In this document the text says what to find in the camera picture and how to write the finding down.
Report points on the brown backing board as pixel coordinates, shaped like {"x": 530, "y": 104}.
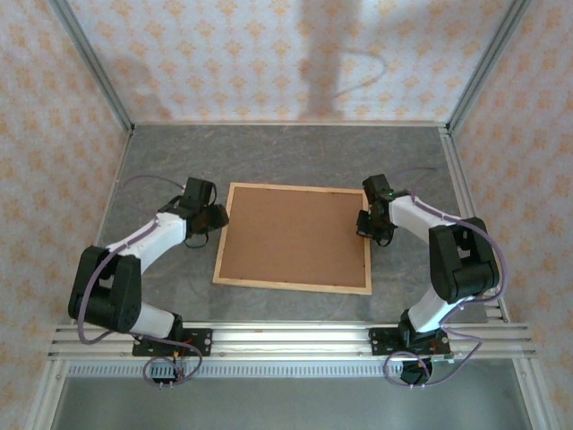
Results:
{"x": 291, "y": 237}

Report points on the light wooden picture frame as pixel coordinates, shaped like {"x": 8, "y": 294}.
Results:
{"x": 291, "y": 285}

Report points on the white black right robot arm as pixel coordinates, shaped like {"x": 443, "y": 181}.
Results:
{"x": 412, "y": 215}

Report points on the black electronics box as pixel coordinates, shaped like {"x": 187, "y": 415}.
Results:
{"x": 414, "y": 374}

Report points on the grey metal panel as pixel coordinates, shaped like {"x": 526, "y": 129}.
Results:
{"x": 291, "y": 403}

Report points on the aluminium side rail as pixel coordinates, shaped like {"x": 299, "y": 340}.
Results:
{"x": 117, "y": 179}
{"x": 450, "y": 143}

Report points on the aluminium back rail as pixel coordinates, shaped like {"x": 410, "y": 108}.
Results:
{"x": 291, "y": 122}

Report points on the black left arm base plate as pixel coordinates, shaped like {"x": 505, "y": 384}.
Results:
{"x": 201, "y": 342}

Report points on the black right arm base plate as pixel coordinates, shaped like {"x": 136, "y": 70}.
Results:
{"x": 380, "y": 342}

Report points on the wide aluminium base rail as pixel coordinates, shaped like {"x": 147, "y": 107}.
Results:
{"x": 291, "y": 340}

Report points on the aluminium corner post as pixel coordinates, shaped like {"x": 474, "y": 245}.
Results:
{"x": 484, "y": 67}
{"x": 99, "y": 67}

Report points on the aluminium leg post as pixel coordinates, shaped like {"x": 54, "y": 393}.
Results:
{"x": 46, "y": 398}
{"x": 532, "y": 398}

